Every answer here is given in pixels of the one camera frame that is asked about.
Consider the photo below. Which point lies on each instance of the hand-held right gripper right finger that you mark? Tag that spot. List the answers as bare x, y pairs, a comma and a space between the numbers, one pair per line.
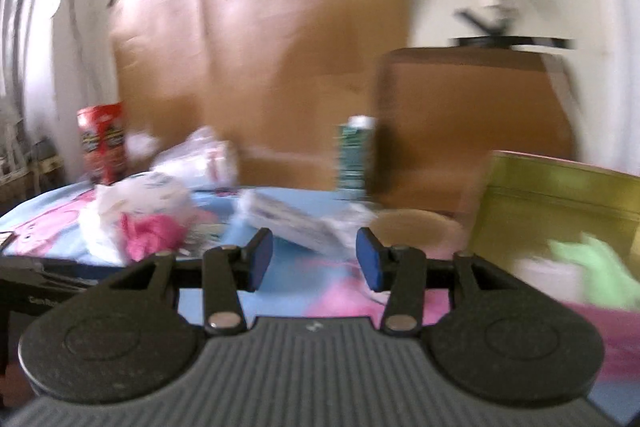
370, 262

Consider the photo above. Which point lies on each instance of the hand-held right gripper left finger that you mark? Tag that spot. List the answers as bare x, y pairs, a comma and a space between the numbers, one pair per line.
261, 259

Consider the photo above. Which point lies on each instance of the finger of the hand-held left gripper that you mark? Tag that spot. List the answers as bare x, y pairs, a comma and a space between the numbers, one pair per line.
45, 272

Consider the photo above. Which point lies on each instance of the white blue-label tissue packet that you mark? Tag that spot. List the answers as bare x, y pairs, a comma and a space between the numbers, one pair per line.
295, 219

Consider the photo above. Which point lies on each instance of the green storage bin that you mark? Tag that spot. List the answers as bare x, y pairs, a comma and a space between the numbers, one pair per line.
550, 202

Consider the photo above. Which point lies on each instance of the printed cartoon blanket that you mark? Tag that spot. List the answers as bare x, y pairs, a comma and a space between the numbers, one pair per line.
300, 272

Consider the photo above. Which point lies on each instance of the green drink carton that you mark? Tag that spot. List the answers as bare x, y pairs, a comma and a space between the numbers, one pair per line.
355, 152

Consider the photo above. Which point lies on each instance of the pink cloth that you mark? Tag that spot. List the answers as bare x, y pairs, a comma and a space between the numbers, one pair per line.
150, 234

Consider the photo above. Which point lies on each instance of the clear plastic bag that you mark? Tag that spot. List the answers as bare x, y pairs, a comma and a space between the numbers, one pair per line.
200, 159

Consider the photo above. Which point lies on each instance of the white plastic bag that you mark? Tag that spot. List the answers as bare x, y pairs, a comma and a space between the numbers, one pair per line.
145, 192

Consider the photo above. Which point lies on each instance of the red snack canister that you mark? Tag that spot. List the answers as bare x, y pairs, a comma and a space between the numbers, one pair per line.
100, 142

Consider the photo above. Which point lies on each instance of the white crumpled tissue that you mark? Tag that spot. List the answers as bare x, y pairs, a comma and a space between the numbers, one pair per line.
141, 144

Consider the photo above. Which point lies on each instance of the brown cardboard box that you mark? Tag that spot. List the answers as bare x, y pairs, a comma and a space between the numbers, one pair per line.
465, 122

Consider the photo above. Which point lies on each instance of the white folded cloth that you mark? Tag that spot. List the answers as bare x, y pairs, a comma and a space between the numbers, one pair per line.
542, 274

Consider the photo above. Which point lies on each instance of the large brown cardboard sheet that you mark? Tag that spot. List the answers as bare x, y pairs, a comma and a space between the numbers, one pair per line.
260, 47

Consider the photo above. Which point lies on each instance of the light green cloth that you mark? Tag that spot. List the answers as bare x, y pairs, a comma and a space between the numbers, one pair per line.
600, 267

